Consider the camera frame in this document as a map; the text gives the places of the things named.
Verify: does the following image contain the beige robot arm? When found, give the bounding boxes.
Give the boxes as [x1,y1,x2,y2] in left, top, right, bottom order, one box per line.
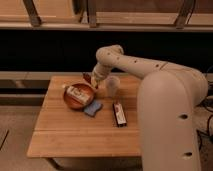
[92,45,208,171]

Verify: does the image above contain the dark red pepper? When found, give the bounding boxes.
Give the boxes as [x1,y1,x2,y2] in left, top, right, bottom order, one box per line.
[83,72,95,86]

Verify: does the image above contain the black red candy bar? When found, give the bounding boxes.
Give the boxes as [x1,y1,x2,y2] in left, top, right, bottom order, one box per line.
[113,102,127,127]

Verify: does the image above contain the blue sponge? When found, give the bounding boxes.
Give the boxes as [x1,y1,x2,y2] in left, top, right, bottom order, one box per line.
[84,100,102,117]

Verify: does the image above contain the white ceramic cup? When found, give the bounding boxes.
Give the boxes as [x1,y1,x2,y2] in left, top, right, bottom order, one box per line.
[105,76,120,98]

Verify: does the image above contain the black floor cables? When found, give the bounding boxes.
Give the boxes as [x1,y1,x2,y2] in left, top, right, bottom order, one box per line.
[196,66,213,158]

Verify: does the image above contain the wooden table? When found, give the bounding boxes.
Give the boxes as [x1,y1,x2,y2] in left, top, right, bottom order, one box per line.
[27,75,141,158]

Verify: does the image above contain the brown wooden bowl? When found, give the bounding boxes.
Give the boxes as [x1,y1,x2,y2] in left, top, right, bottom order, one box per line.
[63,83,94,110]

